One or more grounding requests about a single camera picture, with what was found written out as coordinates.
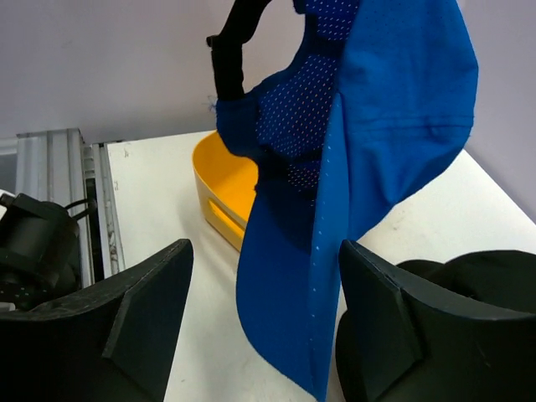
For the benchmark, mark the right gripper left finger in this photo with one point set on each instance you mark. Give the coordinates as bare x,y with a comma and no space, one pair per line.
113,341

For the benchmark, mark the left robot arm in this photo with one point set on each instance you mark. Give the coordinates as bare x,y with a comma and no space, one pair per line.
39,248

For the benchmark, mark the blue hat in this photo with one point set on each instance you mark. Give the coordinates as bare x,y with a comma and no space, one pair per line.
377,102

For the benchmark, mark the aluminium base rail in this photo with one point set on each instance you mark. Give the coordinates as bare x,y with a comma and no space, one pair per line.
58,166

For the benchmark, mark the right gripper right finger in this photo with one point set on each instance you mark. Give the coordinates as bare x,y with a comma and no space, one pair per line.
404,338

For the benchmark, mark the black hat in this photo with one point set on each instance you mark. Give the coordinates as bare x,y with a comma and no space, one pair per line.
503,278

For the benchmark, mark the yellow plastic basket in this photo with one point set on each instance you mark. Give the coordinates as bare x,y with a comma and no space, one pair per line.
226,187

